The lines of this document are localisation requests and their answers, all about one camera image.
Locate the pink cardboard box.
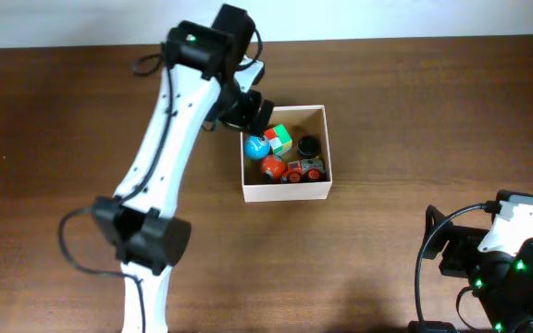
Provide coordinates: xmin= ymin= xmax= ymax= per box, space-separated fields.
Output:
xmin=240 ymin=105 xmax=333 ymax=203

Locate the black round cap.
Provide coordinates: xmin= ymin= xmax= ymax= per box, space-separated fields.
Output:
xmin=297 ymin=135 xmax=321 ymax=158

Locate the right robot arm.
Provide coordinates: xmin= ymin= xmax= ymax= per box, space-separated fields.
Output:
xmin=407 ymin=201 xmax=533 ymax=332

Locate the colourful puzzle cube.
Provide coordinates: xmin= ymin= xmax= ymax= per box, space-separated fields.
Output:
xmin=264 ymin=124 xmax=292 ymax=156

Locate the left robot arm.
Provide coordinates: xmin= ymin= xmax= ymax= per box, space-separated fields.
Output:
xmin=90 ymin=5 xmax=274 ymax=332

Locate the orange eyeball ball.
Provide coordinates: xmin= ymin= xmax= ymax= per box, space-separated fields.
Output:
xmin=260 ymin=154 xmax=287 ymax=182

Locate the red grey toy truck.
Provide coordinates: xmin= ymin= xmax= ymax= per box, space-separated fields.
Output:
xmin=281 ymin=157 xmax=326 ymax=183

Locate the blue eyeball ball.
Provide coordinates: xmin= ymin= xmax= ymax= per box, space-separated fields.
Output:
xmin=243 ymin=136 xmax=271 ymax=160

